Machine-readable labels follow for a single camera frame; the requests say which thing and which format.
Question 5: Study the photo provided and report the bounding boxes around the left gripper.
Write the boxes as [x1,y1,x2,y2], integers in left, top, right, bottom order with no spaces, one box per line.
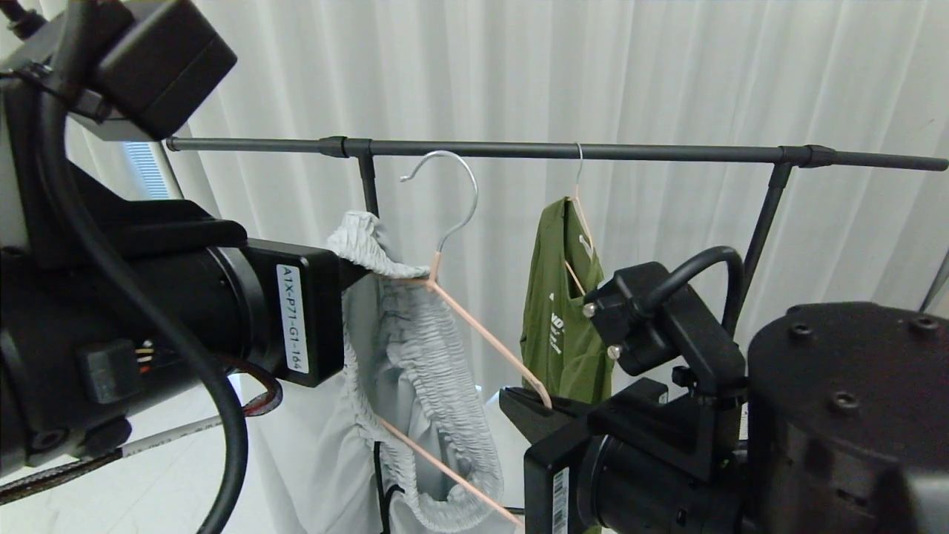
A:
[0,237,345,479]

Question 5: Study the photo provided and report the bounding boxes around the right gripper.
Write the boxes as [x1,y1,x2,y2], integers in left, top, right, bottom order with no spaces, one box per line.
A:
[523,378,750,534]

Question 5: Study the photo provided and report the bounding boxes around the pink clothes hanger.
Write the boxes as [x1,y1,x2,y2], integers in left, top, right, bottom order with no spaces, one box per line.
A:
[374,151,555,531]
[562,142,598,299]

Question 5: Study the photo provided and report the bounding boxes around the pale grey shorts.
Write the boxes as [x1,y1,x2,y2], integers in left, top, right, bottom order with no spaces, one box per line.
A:
[245,211,520,534]

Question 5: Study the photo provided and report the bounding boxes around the green printed shirt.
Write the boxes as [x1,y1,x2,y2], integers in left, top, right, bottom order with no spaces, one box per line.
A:
[519,197,616,407]

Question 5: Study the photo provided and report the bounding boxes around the window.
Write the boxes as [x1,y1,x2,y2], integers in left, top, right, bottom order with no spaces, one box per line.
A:
[122,141,173,201]

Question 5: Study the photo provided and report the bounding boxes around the white curtain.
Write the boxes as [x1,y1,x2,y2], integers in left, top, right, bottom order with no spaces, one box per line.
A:
[65,122,138,197]
[167,0,949,416]

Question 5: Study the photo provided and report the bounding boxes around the black cable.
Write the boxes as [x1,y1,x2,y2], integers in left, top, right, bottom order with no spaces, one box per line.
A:
[641,246,744,338]
[0,0,250,534]

